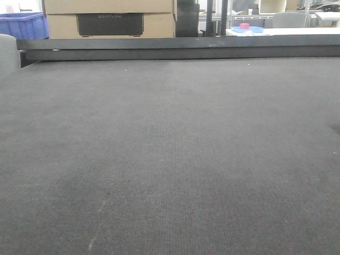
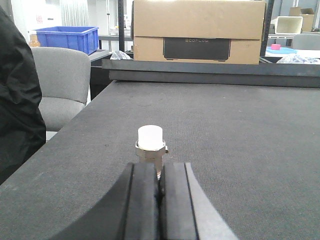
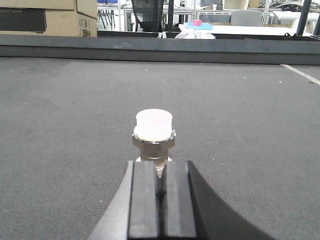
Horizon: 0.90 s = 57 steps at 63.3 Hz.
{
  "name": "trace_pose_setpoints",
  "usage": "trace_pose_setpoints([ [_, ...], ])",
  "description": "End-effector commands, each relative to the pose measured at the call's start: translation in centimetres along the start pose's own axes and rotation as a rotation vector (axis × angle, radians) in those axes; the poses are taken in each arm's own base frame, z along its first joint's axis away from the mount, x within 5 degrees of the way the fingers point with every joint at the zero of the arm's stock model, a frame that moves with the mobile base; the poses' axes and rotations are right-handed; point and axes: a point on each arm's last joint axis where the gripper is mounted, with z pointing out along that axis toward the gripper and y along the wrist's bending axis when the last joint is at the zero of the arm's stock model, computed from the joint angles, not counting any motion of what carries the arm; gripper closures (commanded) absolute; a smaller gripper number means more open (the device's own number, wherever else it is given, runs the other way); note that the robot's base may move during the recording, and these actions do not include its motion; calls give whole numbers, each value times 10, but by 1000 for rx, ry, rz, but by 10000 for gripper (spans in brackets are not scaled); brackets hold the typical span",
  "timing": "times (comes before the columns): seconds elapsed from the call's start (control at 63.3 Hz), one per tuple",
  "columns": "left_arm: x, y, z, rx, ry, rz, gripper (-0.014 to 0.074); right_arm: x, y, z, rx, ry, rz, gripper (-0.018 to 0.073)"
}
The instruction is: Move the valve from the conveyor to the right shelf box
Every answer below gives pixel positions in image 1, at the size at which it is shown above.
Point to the blue shallow tray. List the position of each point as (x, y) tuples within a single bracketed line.
[(252, 29)]

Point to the grey office chair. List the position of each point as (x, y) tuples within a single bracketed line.
[(289, 20)]

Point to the upper cardboard box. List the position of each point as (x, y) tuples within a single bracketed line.
[(109, 6)]

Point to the black box behind cardboard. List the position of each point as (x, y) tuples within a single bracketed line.
[(187, 19)]

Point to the cardboard box with black print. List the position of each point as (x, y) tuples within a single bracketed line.
[(111, 25)]

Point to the pink tape roll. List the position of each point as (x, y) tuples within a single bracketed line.
[(244, 26)]

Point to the black conveyor side rail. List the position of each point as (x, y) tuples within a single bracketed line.
[(200, 48)]

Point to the blue plastic crate background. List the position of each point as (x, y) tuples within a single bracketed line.
[(24, 25)]

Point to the dark grey conveyor belt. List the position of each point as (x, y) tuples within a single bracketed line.
[(235, 156)]

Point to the white background table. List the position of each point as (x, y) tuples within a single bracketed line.
[(287, 31)]

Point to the grey rounded chair back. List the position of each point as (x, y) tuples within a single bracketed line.
[(9, 55)]

